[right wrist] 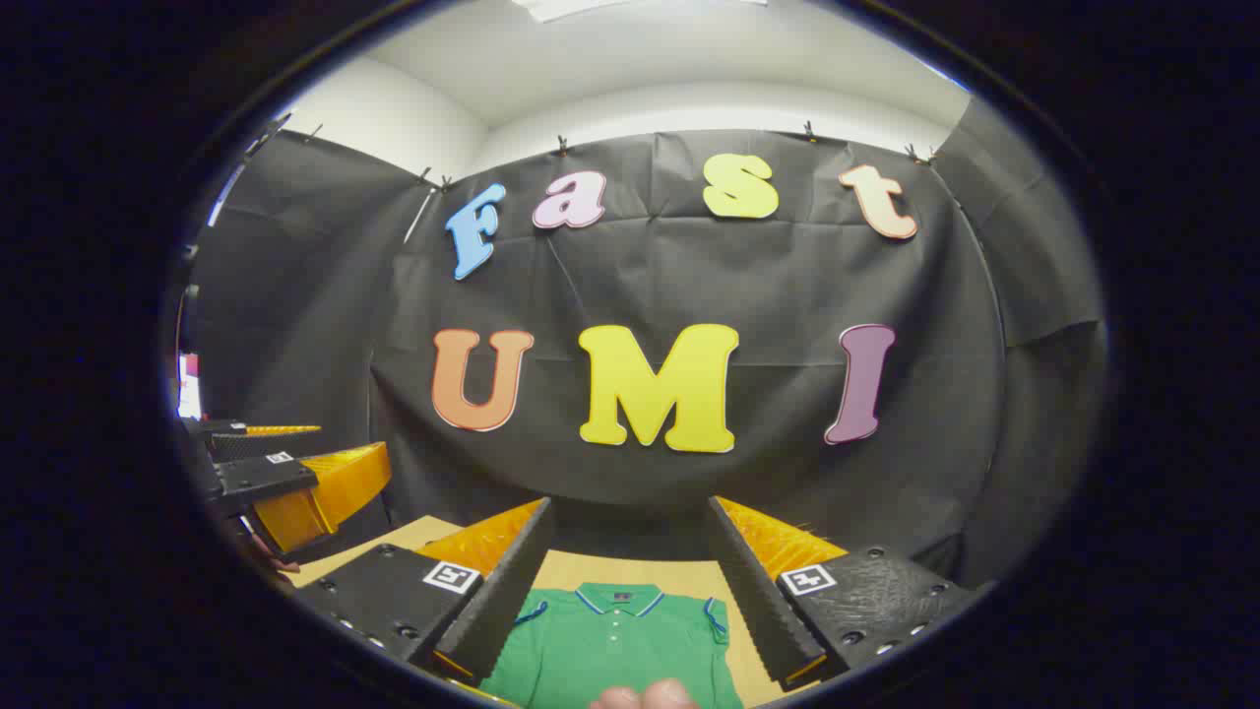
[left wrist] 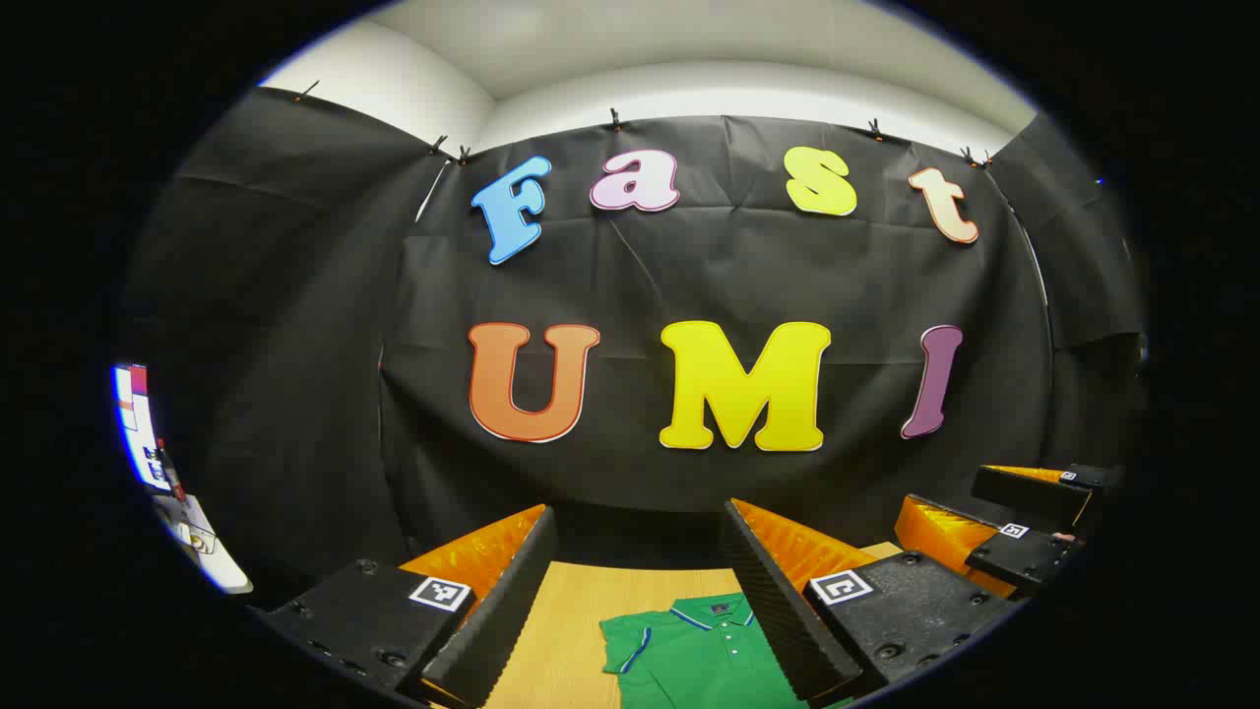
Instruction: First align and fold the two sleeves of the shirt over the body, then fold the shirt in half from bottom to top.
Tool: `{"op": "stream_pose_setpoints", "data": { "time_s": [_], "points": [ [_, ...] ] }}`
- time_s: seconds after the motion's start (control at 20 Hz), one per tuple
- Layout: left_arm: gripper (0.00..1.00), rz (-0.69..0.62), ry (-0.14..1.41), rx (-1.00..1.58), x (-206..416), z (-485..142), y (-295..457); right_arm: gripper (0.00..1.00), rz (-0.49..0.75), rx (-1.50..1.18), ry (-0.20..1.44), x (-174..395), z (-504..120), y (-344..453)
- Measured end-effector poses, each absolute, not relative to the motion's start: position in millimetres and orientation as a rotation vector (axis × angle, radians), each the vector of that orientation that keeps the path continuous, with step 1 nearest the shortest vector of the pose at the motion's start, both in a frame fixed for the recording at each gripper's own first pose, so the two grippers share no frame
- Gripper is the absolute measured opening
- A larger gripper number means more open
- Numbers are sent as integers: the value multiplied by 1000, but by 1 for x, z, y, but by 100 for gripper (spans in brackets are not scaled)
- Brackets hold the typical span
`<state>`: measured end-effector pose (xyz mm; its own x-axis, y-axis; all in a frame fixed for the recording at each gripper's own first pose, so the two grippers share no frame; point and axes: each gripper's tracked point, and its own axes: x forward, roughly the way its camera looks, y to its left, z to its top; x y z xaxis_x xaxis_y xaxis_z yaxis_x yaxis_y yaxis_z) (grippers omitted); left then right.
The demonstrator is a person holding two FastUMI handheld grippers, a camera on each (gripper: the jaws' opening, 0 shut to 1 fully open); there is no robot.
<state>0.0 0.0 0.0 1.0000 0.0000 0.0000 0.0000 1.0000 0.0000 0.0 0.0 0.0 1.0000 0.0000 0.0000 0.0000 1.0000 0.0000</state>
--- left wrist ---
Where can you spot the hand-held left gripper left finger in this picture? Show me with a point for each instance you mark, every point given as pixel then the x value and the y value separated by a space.
pixel 502 611

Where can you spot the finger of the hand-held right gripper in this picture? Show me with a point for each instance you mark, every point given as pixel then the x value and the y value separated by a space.
pixel 1024 556
pixel 1034 492

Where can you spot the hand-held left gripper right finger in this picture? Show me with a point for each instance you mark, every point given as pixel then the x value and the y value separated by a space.
pixel 778 601

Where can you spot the green T-shirt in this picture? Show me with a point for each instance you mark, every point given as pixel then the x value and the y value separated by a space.
pixel 704 660

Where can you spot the white side table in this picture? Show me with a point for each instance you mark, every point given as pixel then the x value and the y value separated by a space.
pixel 217 561

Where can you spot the black backdrop cloth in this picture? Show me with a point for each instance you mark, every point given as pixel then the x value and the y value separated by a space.
pixel 640 276

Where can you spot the red bottle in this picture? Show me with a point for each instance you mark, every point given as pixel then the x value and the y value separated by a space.
pixel 173 475

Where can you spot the computer monitor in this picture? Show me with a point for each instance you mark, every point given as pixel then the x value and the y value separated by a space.
pixel 138 423

